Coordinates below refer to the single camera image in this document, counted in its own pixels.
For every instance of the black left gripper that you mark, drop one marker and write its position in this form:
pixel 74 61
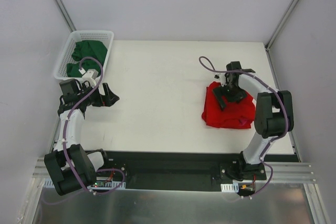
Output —
pixel 104 95

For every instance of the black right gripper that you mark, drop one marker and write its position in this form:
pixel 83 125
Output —
pixel 228 95

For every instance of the red t shirt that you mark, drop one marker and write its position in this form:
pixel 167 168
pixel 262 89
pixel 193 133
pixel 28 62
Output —
pixel 227 119

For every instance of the pink t shirt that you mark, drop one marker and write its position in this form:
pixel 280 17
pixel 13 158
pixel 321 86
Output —
pixel 244 123

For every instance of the white plastic basket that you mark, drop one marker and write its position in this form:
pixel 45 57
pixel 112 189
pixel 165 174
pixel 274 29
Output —
pixel 104 36

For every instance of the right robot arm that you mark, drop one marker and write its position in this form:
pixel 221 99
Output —
pixel 273 116

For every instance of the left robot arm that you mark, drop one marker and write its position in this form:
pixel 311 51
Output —
pixel 69 166

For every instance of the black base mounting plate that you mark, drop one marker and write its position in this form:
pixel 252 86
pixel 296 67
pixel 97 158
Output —
pixel 176 182

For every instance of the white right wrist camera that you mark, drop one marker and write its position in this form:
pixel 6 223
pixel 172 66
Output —
pixel 220 77

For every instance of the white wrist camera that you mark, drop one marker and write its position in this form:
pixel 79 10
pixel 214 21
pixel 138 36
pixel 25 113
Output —
pixel 220 77
pixel 90 74

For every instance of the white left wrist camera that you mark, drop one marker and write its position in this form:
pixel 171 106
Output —
pixel 90 74

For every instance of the right white cable duct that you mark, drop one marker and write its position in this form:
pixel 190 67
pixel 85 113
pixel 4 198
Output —
pixel 230 188

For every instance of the white cable duct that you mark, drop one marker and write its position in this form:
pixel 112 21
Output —
pixel 230 188
pixel 99 185

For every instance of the left white cable duct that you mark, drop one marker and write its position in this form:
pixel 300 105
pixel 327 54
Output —
pixel 99 185

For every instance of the aluminium front rail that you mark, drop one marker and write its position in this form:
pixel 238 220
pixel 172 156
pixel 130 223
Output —
pixel 280 168

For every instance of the right aluminium frame post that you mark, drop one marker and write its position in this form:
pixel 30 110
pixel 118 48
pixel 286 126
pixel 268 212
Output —
pixel 281 24

